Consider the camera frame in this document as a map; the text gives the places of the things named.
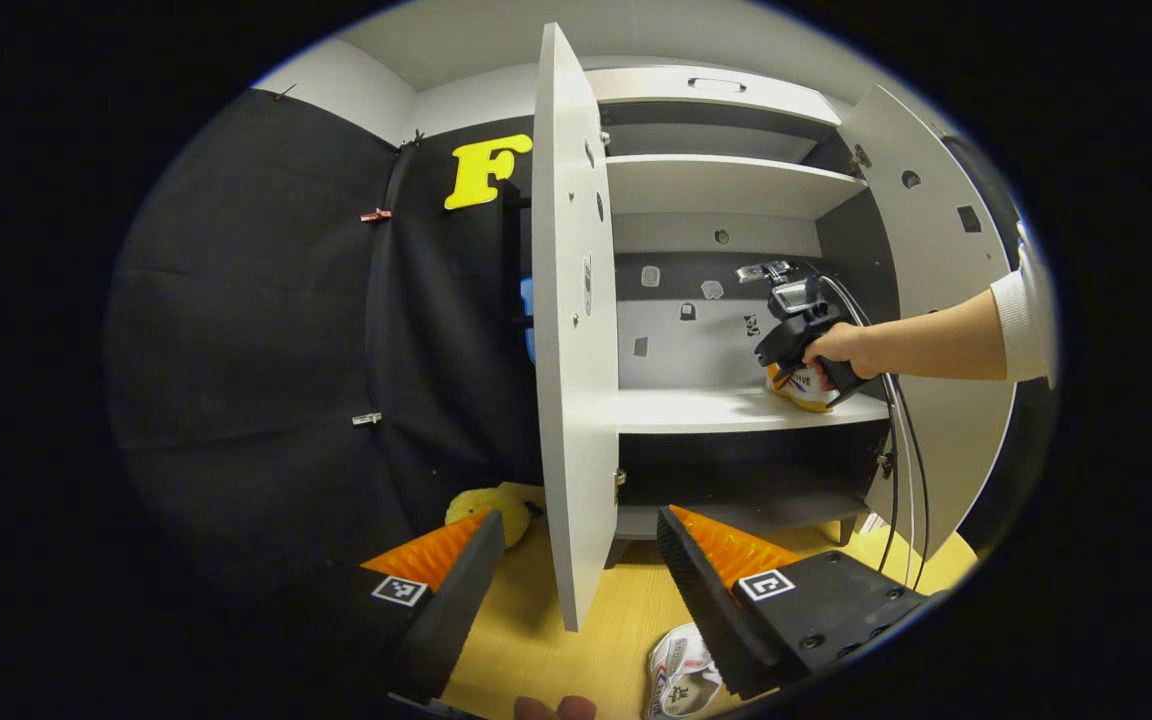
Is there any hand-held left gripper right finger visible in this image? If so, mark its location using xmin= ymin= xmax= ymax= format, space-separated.
xmin=656 ymin=505 xmax=937 ymax=701

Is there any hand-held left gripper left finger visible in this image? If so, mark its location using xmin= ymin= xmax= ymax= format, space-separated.
xmin=276 ymin=510 xmax=507 ymax=706

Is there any white shoe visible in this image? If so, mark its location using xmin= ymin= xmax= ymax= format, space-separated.
xmin=766 ymin=362 xmax=842 ymax=414
xmin=646 ymin=623 xmax=727 ymax=720

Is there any white shoe cabinet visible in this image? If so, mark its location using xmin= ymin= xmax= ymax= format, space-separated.
xmin=586 ymin=65 xmax=902 ymax=571

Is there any white shoe cabinet door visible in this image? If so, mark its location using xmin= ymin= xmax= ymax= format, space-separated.
xmin=836 ymin=83 xmax=1022 ymax=561
xmin=533 ymin=22 xmax=622 ymax=633

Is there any white cabinet drawer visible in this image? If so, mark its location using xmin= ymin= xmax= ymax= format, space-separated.
xmin=586 ymin=65 xmax=842 ymax=128

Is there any yellow plush toy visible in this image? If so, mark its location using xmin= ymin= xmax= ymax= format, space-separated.
xmin=444 ymin=485 xmax=544 ymax=549

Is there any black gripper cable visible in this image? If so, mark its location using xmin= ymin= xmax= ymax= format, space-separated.
xmin=821 ymin=275 xmax=932 ymax=591

